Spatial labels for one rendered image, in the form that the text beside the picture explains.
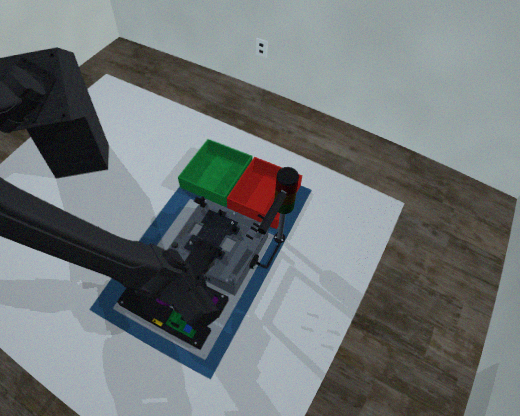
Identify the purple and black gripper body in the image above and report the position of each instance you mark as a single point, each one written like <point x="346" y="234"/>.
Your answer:
<point x="210" y="293"/>

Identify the green bin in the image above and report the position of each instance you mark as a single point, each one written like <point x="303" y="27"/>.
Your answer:
<point x="212" y="171"/>

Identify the green circuit board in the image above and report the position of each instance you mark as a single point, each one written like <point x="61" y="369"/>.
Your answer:
<point x="179" y="324"/>

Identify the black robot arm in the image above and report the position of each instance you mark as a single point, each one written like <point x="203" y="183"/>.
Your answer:
<point x="35" y="223"/>

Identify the red tray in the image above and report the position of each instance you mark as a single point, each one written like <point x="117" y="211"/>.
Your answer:
<point x="254" y="193"/>

